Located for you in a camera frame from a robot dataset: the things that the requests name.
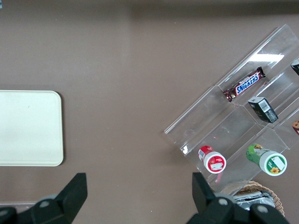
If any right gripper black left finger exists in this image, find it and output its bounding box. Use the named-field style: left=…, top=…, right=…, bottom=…
left=32, top=172, right=88, bottom=224

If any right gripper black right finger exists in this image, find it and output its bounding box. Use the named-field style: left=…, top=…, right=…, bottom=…
left=186, top=172, right=235, bottom=224

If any light wicker basket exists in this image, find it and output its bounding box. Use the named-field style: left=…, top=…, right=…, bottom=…
left=221, top=181, right=285, bottom=217

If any cream rectangular plastic tray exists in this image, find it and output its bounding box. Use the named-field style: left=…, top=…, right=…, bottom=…
left=0, top=90, right=64, bottom=167

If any red yogurt drink bottle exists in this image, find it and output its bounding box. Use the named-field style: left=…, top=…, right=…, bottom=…
left=198, top=145, right=227, bottom=174

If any crumpled foil container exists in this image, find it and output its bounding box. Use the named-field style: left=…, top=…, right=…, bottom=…
left=232, top=190, right=275, bottom=210

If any green yogurt drink bottle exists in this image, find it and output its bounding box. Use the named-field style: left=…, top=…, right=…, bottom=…
left=245, top=144, right=288, bottom=176

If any clear acrylic stepped shelf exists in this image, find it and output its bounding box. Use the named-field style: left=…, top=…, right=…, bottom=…
left=164, top=24, right=299, bottom=187

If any small black barcode box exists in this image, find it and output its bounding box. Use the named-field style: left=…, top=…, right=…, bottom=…
left=247, top=97, right=279, bottom=124

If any Snickers chocolate bar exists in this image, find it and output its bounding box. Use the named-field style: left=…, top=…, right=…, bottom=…
left=222, top=66, right=267, bottom=103

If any small black packet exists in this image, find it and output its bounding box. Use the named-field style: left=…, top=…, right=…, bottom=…
left=290, top=59, right=299, bottom=76

